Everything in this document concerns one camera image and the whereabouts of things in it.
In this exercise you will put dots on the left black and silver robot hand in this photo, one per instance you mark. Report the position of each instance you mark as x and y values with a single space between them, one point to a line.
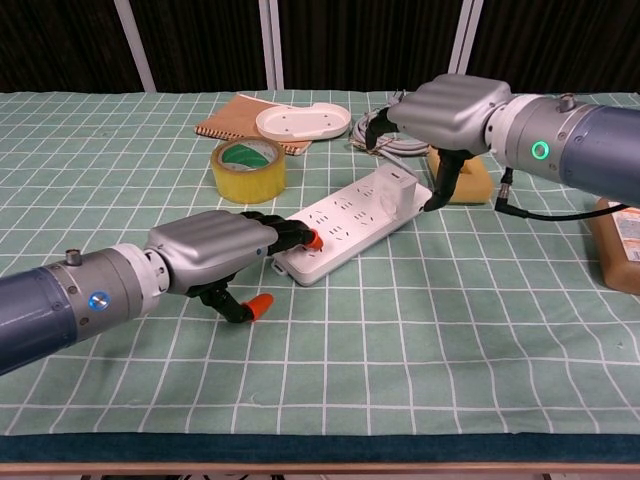
210 245

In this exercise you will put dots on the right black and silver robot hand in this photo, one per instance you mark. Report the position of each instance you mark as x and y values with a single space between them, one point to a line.
450 112

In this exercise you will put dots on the white plug adapter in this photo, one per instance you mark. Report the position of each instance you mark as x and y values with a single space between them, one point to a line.
397 192

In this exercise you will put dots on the white power strip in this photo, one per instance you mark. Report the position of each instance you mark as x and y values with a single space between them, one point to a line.
350 235

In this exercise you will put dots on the yellow tape roll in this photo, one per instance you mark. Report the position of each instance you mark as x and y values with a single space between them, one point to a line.
247 182

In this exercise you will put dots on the yellow sponge block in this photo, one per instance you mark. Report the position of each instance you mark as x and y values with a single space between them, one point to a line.
472 187

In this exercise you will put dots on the brown spiral notebook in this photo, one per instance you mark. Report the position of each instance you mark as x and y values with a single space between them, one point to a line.
230 120

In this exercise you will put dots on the white oval plastic tray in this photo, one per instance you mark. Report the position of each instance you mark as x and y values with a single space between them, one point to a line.
300 120

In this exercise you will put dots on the dark folding partition screen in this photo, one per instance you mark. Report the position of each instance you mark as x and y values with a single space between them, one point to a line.
200 40

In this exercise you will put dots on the brown juice bottle white cap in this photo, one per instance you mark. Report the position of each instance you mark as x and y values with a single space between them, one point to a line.
615 250

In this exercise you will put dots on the green checked tablecloth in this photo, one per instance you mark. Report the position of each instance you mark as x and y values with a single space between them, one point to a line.
400 350

